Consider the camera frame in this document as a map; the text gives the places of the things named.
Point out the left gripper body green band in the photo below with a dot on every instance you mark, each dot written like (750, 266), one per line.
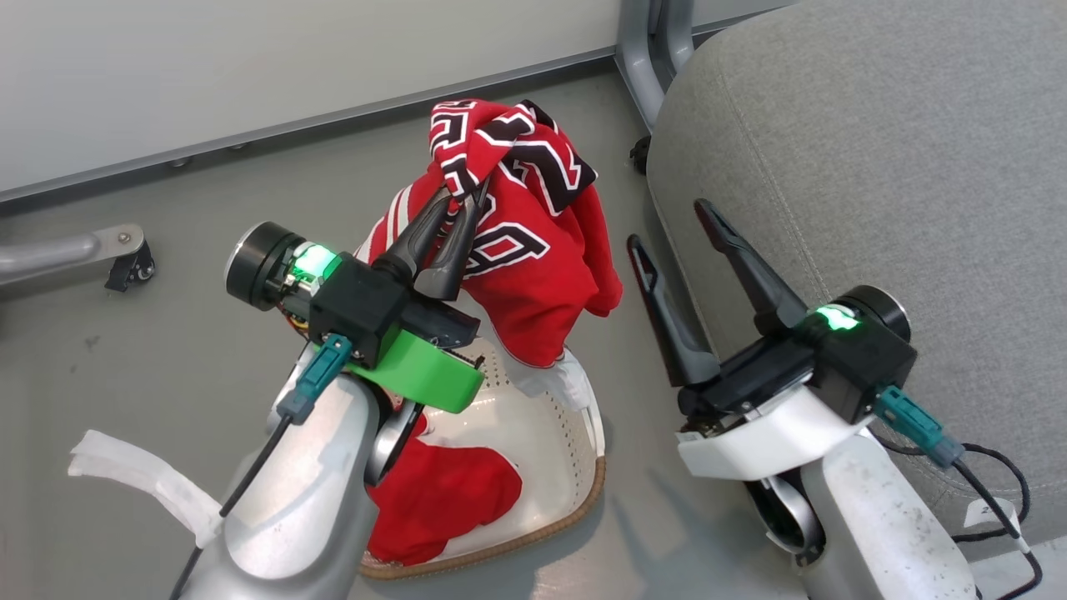
(358, 304)

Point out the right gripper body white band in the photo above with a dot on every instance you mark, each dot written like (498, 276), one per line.
(850, 358)

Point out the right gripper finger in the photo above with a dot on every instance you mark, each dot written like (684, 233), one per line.
(754, 279)
(675, 333)

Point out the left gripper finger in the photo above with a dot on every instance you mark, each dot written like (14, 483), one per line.
(454, 254)
(413, 242)

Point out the red jersey black white print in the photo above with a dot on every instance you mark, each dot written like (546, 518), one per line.
(542, 292)

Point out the plain red garment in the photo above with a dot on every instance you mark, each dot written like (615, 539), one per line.
(442, 500)

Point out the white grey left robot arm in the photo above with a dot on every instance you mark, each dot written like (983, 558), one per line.
(308, 500)

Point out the white perforated laundry basket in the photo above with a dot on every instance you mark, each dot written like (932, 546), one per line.
(542, 450)

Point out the grey fabric sofa seat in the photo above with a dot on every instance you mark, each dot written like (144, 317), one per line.
(900, 167)

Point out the black caster wheel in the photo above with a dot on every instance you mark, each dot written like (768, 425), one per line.
(133, 268)
(640, 156)

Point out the white sofa tag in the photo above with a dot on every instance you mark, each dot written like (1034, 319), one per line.
(990, 515)

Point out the white tape strip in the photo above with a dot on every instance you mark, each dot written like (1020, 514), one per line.
(142, 471)

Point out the grey metal frame post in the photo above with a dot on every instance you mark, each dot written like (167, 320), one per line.
(646, 58)

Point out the grey metal frame leg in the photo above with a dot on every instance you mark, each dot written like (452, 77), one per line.
(58, 250)

